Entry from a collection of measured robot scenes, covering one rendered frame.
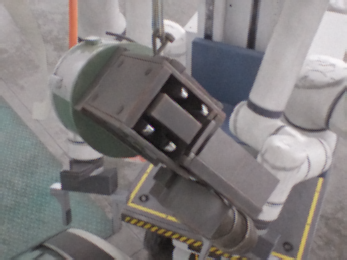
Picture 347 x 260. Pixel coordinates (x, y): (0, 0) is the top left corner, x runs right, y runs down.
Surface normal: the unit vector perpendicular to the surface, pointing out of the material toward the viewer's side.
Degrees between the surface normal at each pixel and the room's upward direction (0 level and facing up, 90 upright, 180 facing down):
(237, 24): 90
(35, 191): 0
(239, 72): 90
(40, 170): 0
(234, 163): 65
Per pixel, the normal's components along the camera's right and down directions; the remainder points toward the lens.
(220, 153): 0.46, 0.21
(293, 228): 0.00, -0.74
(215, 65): -0.40, 0.62
